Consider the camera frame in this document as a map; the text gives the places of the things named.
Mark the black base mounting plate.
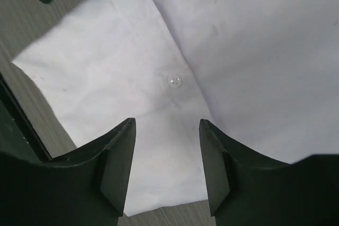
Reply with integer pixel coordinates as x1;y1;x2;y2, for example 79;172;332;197
1;76;51;162

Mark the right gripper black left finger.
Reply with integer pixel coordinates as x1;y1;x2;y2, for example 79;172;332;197
1;118;136;225

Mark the white long sleeve shirt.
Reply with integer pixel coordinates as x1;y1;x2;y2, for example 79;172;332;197
13;0;338;216

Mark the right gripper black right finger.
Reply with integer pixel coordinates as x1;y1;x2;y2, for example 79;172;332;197
199;119;338;225

